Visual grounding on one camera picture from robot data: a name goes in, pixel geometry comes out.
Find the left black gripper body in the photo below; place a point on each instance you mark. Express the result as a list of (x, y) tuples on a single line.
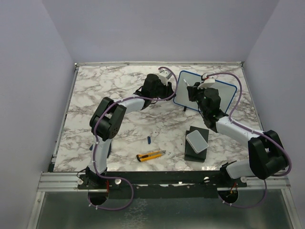
[(162, 90)]

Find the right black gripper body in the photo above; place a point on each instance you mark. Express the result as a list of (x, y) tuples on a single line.
[(197, 95)]

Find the blue framed whiteboard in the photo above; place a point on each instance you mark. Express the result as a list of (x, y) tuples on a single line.
[(227, 91)]

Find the blue marker cap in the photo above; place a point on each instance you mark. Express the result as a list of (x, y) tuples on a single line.
[(149, 139)]

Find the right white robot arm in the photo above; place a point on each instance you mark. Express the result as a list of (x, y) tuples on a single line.
[(266, 155)]

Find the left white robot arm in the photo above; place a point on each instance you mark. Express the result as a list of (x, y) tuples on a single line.
[(107, 118)]

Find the grey white eraser case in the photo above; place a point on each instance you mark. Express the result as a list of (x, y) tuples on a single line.
[(196, 141)]

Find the black box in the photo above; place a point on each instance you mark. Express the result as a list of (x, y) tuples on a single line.
[(189, 154)]

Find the yellow utility knife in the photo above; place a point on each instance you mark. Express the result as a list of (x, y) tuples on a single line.
[(150, 155)]

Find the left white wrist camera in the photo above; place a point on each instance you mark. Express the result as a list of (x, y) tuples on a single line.
[(164, 76)]

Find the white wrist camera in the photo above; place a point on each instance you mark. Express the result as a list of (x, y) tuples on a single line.
[(207, 81), (164, 76)]

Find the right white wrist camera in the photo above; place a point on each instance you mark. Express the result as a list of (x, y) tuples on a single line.
[(207, 81)]

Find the blue handled pliers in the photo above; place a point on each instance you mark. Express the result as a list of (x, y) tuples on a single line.
[(109, 151)]

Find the black mounting base rail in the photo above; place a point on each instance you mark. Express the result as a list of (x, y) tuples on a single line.
[(158, 184)]

